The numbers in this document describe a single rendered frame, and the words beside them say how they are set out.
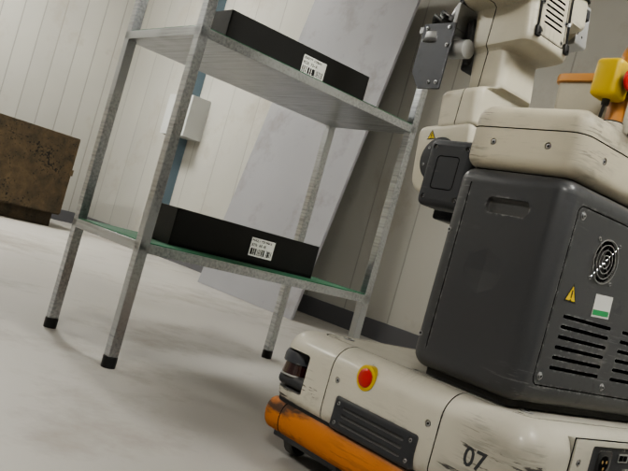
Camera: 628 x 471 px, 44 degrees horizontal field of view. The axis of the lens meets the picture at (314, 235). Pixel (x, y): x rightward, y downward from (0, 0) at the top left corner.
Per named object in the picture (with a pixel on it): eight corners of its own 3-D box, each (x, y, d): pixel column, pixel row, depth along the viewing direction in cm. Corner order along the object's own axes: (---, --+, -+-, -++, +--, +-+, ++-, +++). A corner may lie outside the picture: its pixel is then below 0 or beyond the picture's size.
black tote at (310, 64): (222, 46, 224) (233, 8, 224) (193, 48, 238) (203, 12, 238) (361, 108, 261) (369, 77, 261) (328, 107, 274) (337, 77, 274)
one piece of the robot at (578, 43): (585, 50, 194) (592, 8, 195) (575, 43, 190) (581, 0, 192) (550, 56, 201) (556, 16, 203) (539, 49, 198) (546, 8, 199)
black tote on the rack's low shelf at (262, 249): (167, 244, 225) (178, 207, 225) (140, 235, 238) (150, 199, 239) (310, 278, 263) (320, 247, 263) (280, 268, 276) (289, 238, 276)
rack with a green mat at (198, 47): (40, 324, 238) (137, -18, 239) (266, 356, 297) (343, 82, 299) (104, 368, 203) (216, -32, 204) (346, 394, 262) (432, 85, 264)
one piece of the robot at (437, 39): (519, 124, 191) (542, 41, 191) (449, 87, 173) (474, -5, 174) (469, 121, 203) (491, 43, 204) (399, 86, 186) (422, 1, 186)
